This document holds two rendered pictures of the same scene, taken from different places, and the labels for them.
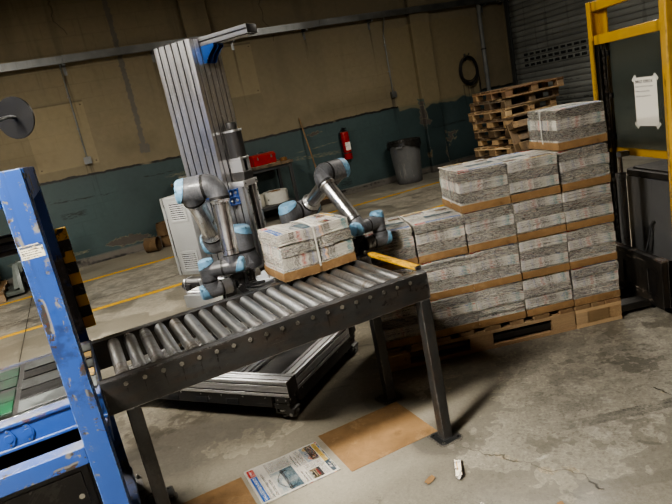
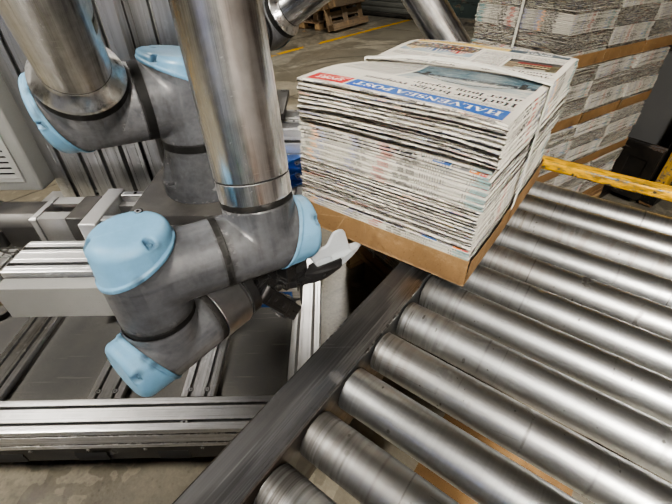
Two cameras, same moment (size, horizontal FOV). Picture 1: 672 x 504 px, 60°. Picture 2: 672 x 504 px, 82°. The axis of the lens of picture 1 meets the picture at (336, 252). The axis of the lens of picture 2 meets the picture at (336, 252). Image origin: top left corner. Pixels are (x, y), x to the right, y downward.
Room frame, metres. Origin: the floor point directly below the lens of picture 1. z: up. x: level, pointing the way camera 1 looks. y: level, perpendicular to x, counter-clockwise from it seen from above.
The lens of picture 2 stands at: (2.36, 0.60, 1.17)
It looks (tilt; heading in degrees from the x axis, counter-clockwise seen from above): 39 degrees down; 329
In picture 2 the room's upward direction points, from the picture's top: straight up
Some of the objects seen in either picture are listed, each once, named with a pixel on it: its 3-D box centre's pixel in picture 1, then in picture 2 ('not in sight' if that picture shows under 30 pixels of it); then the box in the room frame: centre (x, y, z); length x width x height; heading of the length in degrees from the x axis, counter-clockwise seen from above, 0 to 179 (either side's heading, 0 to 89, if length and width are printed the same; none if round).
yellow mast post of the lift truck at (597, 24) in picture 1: (607, 143); not in sight; (3.75, -1.86, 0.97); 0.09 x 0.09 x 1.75; 3
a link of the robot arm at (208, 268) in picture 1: (210, 269); (161, 269); (2.70, 0.60, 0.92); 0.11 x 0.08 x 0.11; 89
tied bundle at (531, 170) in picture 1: (520, 175); (585, 17); (3.38, -1.15, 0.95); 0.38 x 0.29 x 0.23; 2
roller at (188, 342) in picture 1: (184, 337); not in sight; (2.23, 0.67, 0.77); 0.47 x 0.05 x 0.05; 23
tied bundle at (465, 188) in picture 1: (472, 185); (541, 24); (3.36, -0.86, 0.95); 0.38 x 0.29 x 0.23; 4
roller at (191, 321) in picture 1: (200, 331); not in sight; (2.26, 0.61, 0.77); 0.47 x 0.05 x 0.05; 23
